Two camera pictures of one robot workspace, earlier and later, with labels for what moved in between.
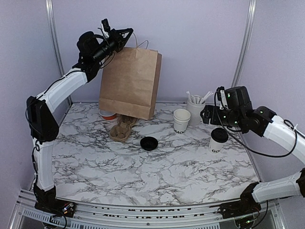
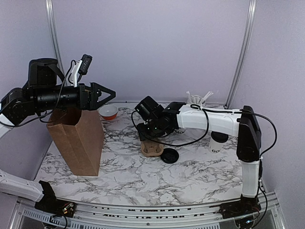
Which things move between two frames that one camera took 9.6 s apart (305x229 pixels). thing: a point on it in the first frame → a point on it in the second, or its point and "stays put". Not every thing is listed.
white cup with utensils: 197,100 stays put
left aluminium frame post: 50,4 stays put
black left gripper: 119,40 → 91,102
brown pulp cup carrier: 120,132 → 150,149
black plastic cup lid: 219,135 stays put
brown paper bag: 129,82 → 78,134
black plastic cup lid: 148,143 → 169,156
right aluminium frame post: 244,44 stays put
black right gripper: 208,109 → 140,128
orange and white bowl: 107,115 stays put
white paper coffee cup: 215,147 stays put
